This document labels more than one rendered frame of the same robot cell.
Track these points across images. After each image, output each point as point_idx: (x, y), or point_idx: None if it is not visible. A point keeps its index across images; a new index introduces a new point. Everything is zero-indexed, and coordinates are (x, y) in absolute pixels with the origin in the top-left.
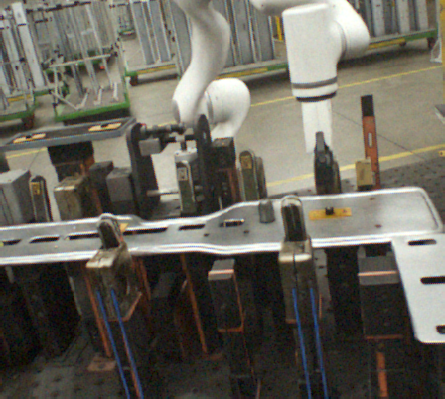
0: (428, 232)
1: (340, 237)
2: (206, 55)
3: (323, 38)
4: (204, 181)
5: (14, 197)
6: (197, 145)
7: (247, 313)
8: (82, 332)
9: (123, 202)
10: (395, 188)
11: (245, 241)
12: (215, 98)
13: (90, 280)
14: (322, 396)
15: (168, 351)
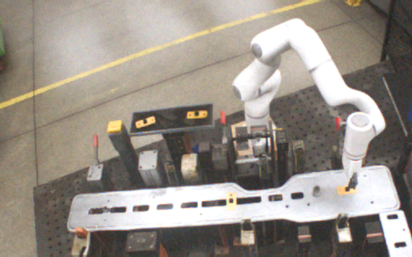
0: (393, 207)
1: (356, 211)
2: (265, 73)
3: (367, 138)
4: (273, 161)
5: (156, 174)
6: (271, 145)
7: (297, 224)
8: (199, 227)
9: (221, 170)
10: (374, 167)
11: (310, 213)
12: (262, 84)
13: (243, 248)
14: None
15: (257, 244)
